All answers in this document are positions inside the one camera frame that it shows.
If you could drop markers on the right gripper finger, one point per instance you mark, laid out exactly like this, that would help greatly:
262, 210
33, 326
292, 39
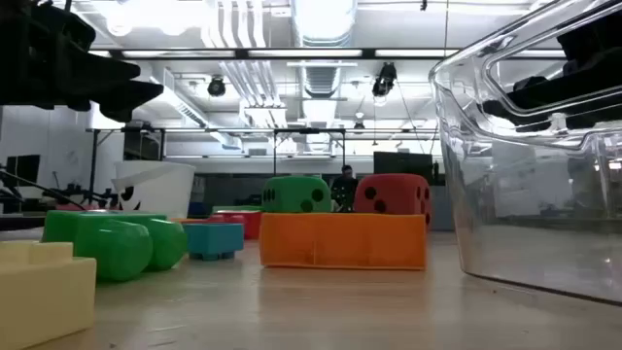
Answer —
559, 92
544, 121

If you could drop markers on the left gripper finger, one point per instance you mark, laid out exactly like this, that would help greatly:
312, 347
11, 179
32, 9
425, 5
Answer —
107, 70
131, 97

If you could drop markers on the clear plastic bin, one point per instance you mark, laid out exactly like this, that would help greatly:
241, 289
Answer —
525, 219

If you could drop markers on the long green toy brick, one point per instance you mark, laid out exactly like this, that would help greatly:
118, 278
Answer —
238, 209

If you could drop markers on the small blue toy brick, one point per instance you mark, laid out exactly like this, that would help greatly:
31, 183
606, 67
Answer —
214, 239

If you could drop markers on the small dark red toy brick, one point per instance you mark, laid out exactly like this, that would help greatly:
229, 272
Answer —
250, 226

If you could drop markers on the small pale yellow toy brick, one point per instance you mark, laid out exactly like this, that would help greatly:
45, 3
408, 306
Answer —
44, 291

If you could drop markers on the orange wedge toy block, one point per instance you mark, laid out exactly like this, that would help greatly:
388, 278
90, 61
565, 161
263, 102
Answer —
342, 240

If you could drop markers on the black ceiling spotlight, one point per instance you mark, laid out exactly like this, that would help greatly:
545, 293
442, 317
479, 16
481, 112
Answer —
216, 87
385, 80

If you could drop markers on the white plastic cup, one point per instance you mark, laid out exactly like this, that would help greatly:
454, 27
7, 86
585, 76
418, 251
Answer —
160, 189

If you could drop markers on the black overhead beam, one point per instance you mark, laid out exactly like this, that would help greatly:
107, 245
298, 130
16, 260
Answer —
233, 53

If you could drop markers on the black monitor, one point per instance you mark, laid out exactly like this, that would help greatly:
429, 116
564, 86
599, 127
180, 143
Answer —
22, 169

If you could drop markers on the large black screen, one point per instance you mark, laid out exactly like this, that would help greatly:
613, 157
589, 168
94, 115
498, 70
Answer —
403, 165

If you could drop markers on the red foam die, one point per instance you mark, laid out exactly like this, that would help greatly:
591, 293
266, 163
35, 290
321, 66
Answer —
393, 194

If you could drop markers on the green foam die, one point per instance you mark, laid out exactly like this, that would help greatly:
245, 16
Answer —
291, 194

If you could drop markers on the person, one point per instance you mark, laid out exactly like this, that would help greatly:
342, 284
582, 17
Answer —
344, 189

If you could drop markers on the black aluminium frame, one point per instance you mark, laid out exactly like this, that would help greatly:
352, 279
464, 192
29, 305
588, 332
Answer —
19, 221

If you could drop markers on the silver ventilation duct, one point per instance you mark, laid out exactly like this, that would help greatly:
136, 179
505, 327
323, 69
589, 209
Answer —
321, 29

